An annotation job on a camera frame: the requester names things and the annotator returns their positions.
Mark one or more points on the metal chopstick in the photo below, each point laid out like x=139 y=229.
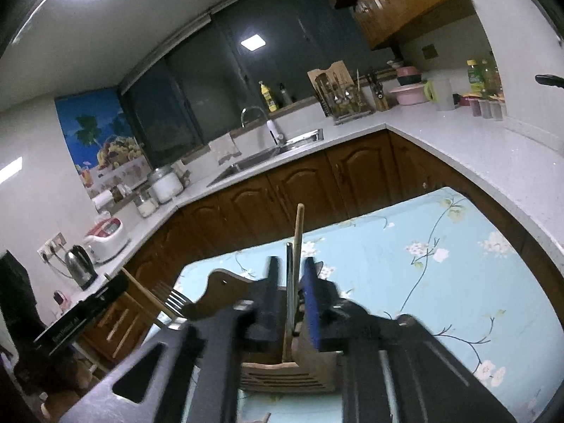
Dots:
x=290 y=288

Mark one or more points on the white lidded pot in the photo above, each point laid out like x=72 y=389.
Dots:
x=165 y=183

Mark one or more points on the glass storage jar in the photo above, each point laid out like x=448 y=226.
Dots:
x=145 y=204

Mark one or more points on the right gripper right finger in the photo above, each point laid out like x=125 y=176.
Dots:
x=392 y=369

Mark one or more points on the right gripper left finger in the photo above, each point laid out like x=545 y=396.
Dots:
x=187 y=372

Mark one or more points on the black wok with handle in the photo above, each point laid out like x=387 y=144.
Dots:
x=550 y=80

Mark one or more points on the tropical fruit wall poster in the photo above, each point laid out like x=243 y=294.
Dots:
x=100 y=141

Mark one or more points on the long carved wooden chopstick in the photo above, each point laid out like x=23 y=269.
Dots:
x=153 y=299

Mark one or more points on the chrome sink faucet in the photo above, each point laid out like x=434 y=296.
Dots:
x=277 y=136

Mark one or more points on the yellow dish soap bottle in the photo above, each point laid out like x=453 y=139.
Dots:
x=268 y=97

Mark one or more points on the metal fork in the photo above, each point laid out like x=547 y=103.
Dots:
x=174 y=300

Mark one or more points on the white red rice cooker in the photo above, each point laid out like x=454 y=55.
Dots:
x=105 y=240

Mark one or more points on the countertop utensil drying rack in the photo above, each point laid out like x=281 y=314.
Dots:
x=340 y=97

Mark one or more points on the pink plastic basin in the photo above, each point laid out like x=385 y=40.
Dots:
x=409 y=95

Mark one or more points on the light blue floral tablecloth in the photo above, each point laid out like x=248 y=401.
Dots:
x=438 y=258

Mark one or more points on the yellow oil bottle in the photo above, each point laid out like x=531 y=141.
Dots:
x=476 y=78

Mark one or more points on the steel electric kettle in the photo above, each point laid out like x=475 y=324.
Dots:
x=80 y=266

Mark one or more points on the person's left hand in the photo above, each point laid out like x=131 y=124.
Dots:
x=65 y=382

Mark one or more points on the stainless steel sink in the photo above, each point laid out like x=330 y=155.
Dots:
x=306 y=139

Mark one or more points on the wooden utensil holder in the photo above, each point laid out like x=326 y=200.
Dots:
x=266 y=366

